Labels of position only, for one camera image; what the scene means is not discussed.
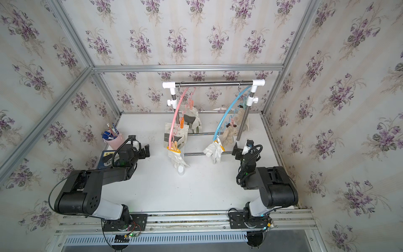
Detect beige glove black cuff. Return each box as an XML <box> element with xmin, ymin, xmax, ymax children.
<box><xmin>220</xmin><ymin>126</ymin><xmax>238</xmax><ymax>147</ymax></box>
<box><xmin>234</xmin><ymin>108</ymin><xmax>250</xmax><ymax>132</ymax></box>

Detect white glove yellow cuff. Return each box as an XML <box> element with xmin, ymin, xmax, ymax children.
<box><xmin>167</xmin><ymin>147</ymin><xmax>189</xmax><ymax>175</ymax></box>
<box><xmin>203</xmin><ymin>140</ymin><xmax>225</xmax><ymax>164</ymax></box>

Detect blue wavy hanger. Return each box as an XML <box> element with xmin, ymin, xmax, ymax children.
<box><xmin>213</xmin><ymin>86</ymin><xmax>251</xmax><ymax>141</ymax></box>

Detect white leather glove green fingers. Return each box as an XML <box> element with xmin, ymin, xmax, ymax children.
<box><xmin>183</xmin><ymin>107</ymin><xmax>203</xmax><ymax>133</ymax></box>

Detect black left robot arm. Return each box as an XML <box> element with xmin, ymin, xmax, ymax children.
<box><xmin>52</xmin><ymin>135</ymin><xmax>150</xmax><ymax>225</ymax></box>

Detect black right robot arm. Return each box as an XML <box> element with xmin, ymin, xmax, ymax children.
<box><xmin>232</xmin><ymin>140</ymin><xmax>299</xmax><ymax>222</ymax></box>

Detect pink wavy hanger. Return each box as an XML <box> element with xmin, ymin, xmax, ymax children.
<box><xmin>168</xmin><ymin>86</ymin><xmax>196</xmax><ymax>149</ymax></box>

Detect pink metal pen bucket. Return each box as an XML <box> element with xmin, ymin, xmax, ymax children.
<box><xmin>104</xmin><ymin>134</ymin><xmax>126</xmax><ymax>150</ymax></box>

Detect tan plastic clothespin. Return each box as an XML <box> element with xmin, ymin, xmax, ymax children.
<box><xmin>171</xmin><ymin>141</ymin><xmax>179</xmax><ymax>152</ymax></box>

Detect blue pens in bucket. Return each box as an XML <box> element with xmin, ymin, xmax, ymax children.
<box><xmin>102</xmin><ymin>123</ymin><xmax>120</xmax><ymax>141</ymax></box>

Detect white steel drying rack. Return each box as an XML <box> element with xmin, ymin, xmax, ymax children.
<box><xmin>162</xmin><ymin>79</ymin><xmax>266</xmax><ymax>164</ymax></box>

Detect small circuit board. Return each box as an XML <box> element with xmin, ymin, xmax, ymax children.
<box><xmin>113</xmin><ymin>232</ymin><xmax>141</xmax><ymax>244</ymax></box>

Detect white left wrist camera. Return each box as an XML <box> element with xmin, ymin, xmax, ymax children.
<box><xmin>128</xmin><ymin>135</ymin><xmax>141</xmax><ymax>152</ymax></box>

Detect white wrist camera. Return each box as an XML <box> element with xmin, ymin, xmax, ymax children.
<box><xmin>128</xmin><ymin>135</ymin><xmax>141</xmax><ymax>152</ymax></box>
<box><xmin>242</xmin><ymin>139</ymin><xmax>254</xmax><ymax>155</ymax></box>

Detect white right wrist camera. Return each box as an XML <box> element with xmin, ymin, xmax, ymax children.
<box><xmin>242</xmin><ymin>139</ymin><xmax>254</xmax><ymax>155</ymax></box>

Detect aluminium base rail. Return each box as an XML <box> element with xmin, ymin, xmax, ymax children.
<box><xmin>48</xmin><ymin>209</ymin><xmax>325</xmax><ymax>252</ymax></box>

